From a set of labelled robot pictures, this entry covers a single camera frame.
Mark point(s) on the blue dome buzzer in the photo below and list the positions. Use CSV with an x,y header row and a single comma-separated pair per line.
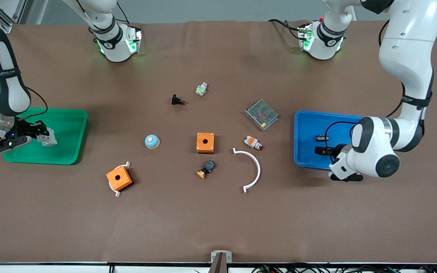
x,y
152,141

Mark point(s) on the aluminium frame profile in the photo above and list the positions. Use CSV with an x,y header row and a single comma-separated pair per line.
x,y
10,15

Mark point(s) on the metal mesh power supply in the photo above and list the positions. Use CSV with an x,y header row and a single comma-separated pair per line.
x,y
262,114

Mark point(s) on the green plastic tray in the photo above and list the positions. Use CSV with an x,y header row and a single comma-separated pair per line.
x,y
66,144

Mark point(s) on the white table edge rail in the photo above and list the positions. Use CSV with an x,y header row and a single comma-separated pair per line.
x,y
51,268

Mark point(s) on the yellow mushroom push button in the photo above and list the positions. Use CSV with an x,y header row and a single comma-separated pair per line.
x,y
207,168

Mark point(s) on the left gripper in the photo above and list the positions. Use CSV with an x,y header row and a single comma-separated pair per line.
x,y
337,150

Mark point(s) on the black rectangular indicator switch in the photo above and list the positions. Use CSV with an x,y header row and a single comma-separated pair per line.
x,y
175,100

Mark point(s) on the small black capacitor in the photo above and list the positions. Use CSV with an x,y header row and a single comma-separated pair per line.
x,y
321,138

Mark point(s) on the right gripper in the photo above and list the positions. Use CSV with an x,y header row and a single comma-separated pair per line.
x,y
26,129

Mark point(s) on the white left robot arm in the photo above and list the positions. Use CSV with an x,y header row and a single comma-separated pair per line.
x,y
408,57

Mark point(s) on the green white push button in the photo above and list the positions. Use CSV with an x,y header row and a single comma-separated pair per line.
x,y
201,89

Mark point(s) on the white circuit breaker red switch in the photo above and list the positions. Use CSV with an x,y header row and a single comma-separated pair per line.
x,y
48,140

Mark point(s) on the brown table cover sheet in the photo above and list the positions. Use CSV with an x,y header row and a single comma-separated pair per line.
x,y
218,220

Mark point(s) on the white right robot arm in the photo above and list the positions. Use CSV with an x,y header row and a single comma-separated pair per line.
x,y
4,87

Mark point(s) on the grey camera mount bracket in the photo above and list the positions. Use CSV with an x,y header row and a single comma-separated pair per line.
x,y
221,257

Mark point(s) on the blue plastic tray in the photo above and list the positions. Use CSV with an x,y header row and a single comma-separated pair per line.
x,y
309,151

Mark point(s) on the orange white red switch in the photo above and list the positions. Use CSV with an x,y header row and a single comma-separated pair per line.
x,y
252,142

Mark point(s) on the orange button box with hole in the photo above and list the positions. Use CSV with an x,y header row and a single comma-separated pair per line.
x,y
119,179
205,146

